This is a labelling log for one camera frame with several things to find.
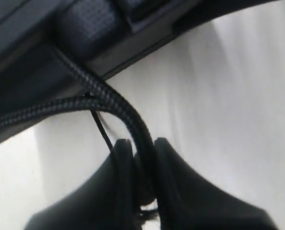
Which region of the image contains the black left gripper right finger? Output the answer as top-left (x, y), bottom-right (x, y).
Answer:
top-left (154, 138), bottom-right (272, 230)

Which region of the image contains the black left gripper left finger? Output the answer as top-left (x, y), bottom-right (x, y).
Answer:
top-left (25, 139), bottom-right (138, 230)

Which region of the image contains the black braided rope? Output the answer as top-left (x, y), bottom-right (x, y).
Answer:
top-left (0, 50), bottom-right (161, 223)

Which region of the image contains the black plastic carry case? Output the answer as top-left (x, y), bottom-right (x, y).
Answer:
top-left (0, 0), bottom-right (285, 150)

